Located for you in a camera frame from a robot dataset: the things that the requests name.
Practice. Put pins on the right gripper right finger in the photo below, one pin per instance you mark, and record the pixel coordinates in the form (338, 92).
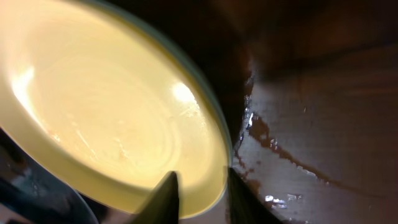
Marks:
(244, 206)

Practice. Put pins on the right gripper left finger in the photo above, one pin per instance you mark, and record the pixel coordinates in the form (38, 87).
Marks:
(163, 206)

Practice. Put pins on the mint green plate with stain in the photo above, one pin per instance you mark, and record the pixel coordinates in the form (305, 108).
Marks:
(191, 88)

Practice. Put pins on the yellow plate with stain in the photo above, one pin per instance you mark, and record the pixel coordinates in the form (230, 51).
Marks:
(76, 97)

